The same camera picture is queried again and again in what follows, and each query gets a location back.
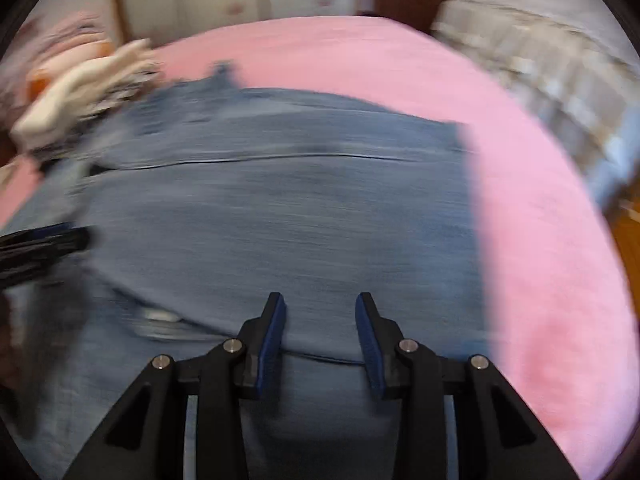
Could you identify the cream curtain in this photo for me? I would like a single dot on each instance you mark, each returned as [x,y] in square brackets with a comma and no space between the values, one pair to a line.
[550,45]

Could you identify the pink bed sheet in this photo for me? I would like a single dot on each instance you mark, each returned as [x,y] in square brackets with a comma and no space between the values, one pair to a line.
[525,210]

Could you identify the pink folded quilt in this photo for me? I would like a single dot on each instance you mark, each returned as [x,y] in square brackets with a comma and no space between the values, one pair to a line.
[65,35]

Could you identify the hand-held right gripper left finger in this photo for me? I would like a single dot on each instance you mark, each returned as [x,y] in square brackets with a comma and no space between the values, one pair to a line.
[272,345]

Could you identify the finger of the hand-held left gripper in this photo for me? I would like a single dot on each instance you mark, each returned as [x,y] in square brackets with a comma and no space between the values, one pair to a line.
[25,267]
[50,240]

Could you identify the black and white patterned clothes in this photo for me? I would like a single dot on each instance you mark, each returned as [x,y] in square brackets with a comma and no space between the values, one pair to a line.
[120,92]

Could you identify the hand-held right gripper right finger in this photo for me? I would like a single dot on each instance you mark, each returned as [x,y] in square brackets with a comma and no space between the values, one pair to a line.
[370,345]

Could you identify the cream folded clothes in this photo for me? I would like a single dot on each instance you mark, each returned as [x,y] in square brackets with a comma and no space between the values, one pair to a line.
[75,85]

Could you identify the wooden cabinet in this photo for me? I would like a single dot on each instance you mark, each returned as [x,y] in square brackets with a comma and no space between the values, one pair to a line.
[627,240]

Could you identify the blue denim jeans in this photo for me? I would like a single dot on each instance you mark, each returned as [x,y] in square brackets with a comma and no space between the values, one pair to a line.
[280,210]

